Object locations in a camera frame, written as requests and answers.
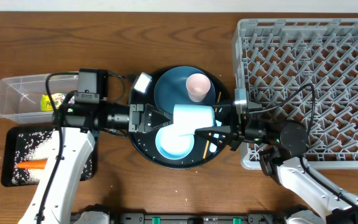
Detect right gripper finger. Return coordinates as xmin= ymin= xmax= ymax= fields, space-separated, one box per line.
xmin=214 ymin=104 xmax=232 ymax=120
xmin=195 ymin=126 xmax=232 ymax=146

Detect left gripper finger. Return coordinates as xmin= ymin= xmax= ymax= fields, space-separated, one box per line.
xmin=147 ymin=121 xmax=172 ymax=132
xmin=147 ymin=104 xmax=172 ymax=122

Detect light blue bowl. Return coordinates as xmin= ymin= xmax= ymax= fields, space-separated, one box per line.
xmin=155 ymin=124 xmax=195 ymax=160

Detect light blue cup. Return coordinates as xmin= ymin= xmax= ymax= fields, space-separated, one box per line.
xmin=173 ymin=105 xmax=215 ymax=136

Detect yellow foil snack wrapper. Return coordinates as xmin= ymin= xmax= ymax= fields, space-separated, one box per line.
xmin=40 ymin=93 xmax=66 ymax=111

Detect orange carrot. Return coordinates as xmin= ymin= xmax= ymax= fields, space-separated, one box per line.
xmin=16 ymin=159 xmax=47 ymax=170

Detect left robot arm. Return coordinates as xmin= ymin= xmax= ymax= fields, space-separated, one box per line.
xmin=20 ymin=68 xmax=172 ymax=223

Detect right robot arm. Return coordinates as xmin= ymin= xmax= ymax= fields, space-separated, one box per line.
xmin=195 ymin=105 xmax=358 ymax=223

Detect grey plastic dishwasher rack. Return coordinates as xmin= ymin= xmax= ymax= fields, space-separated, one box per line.
xmin=232 ymin=19 xmax=358 ymax=169

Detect white plastic knife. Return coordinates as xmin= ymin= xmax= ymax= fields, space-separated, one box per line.
xmin=209 ymin=120 xmax=222 ymax=153

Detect wooden chopstick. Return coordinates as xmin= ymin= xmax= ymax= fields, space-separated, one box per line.
xmin=203 ymin=92 xmax=221 ymax=159

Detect dark blue plate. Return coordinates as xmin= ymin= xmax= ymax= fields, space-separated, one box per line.
xmin=154 ymin=66 xmax=216 ymax=114

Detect pink cup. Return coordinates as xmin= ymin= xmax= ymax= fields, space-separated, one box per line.
xmin=186 ymin=73 xmax=211 ymax=102

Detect round black serving tray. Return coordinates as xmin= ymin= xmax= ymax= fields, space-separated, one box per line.
xmin=129 ymin=66 xmax=231 ymax=169

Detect pile of white rice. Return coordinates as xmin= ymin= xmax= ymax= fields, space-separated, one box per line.
xmin=11 ymin=130 xmax=94 ymax=185

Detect black rectangular tray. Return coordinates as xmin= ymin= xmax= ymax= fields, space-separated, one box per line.
xmin=1 ymin=124 xmax=98 ymax=188

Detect clear plastic bin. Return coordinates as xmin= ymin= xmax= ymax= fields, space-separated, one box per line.
xmin=0 ymin=73 xmax=80 ymax=124

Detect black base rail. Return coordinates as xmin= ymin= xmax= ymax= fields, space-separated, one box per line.
xmin=70 ymin=204 xmax=323 ymax=224

